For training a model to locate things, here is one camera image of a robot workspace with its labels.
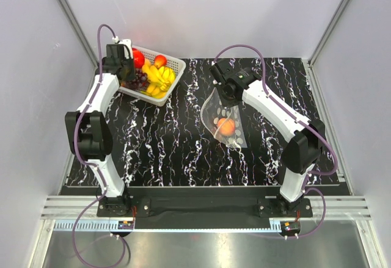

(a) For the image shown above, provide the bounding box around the dark purple grape bunch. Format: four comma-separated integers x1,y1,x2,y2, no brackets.
121,68,149,91

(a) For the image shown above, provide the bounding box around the clear dotted zip top bag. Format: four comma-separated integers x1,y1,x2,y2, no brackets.
200,88,247,148

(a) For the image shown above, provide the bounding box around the peach fruit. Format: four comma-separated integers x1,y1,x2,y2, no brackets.
217,118,235,136

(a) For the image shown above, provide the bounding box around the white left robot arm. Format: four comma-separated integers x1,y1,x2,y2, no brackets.
65,39,135,217

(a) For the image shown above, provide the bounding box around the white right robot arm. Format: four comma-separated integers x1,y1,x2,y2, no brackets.
201,60,325,217

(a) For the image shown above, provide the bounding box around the yellow banana bunch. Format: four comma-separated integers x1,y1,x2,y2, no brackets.
142,64,176,99

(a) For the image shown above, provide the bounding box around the white plastic fruit basket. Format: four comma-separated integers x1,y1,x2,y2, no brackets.
119,46,186,106

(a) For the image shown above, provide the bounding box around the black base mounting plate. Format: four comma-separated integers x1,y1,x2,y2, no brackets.
97,186,313,231

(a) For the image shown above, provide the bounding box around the left connector board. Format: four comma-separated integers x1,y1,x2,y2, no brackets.
118,220,134,230

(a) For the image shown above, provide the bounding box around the connector board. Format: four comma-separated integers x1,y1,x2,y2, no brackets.
118,220,134,230
282,220,301,232

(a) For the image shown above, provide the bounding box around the right connector board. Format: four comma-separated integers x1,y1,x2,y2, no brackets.
282,220,301,232

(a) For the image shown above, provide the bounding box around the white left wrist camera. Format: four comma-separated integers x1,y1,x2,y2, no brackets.
112,36,133,59

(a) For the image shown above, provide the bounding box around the left aluminium frame post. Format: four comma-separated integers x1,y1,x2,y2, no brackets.
57,0,98,65

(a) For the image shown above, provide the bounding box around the aluminium frame post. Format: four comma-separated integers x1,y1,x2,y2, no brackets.
57,0,98,65
308,0,352,67

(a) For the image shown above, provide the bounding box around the aluminium front rail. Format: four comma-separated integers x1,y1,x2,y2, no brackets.
40,195,371,233

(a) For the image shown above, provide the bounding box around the right aluminium frame post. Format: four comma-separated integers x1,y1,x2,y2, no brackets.
308,0,352,67

